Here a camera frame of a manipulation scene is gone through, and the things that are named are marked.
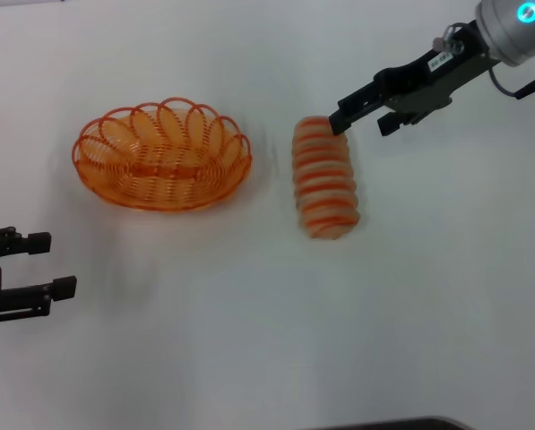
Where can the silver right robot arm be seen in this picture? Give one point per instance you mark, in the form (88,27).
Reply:
(509,31)

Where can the dark rounded robot base edge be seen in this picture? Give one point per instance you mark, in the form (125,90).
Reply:
(397,424)

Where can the orange striped bread loaf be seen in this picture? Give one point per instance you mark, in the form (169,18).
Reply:
(325,188)

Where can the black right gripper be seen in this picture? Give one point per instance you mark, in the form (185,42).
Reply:
(428,85)

